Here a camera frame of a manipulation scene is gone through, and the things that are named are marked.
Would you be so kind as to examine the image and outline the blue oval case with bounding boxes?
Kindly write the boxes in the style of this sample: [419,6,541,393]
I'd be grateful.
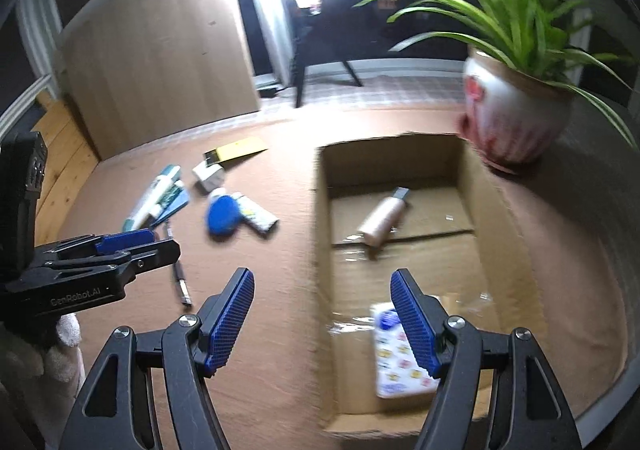
[206,194,246,237]

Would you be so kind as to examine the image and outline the cardboard box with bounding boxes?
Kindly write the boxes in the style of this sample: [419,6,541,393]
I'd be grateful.
[312,131,552,434]

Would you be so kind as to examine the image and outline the white patterned tissue packet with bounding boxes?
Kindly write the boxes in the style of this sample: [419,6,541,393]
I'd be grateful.
[370,300,447,400]

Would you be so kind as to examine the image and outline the blue green sachet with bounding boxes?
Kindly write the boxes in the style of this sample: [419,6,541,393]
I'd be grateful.
[151,181,191,226]

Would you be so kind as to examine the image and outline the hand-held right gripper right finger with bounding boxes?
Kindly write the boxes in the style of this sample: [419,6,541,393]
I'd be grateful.
[389,269,583,450]

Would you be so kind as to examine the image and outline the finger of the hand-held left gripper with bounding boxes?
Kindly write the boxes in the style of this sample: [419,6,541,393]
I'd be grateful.
[36,229,156,262]
[40,239,182,282]

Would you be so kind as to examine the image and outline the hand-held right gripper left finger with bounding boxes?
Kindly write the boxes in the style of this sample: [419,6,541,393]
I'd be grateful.
[62,267,256,450]

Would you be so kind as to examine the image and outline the light wooden cabinet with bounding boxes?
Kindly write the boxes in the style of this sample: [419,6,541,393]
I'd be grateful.
[55,0,264,162]

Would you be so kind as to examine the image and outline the black pen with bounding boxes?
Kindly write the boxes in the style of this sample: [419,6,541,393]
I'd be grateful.
[165,220,194,307]

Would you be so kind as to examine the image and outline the brown tablecloth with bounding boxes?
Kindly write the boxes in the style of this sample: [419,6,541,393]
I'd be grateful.
[50,103,627,450]

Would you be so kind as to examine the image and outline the yellow packet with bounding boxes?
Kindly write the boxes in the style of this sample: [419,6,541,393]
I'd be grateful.
[204,137,270,166]

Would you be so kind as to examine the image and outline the wooden side panel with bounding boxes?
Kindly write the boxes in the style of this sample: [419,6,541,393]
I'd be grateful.
[34,90,102,247]

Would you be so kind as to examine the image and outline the beige bottle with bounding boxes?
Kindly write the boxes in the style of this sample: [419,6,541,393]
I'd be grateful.
[356,187,412,247]

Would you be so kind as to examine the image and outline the potted green plant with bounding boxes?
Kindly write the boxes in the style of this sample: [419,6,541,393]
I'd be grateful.
[352,0,639,176]

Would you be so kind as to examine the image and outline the black tripod stand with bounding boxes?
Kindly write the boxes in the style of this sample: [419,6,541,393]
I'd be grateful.
[287,0,364,109]

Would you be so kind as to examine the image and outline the green and white tube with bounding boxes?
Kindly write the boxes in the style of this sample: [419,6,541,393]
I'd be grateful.
[123,165,182,231]

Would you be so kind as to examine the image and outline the small white box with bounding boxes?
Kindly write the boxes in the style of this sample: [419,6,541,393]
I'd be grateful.
[192,161,227,194]

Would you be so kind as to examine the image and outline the person's left hand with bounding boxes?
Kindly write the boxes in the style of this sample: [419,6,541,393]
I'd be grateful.
[0,313,87,411]

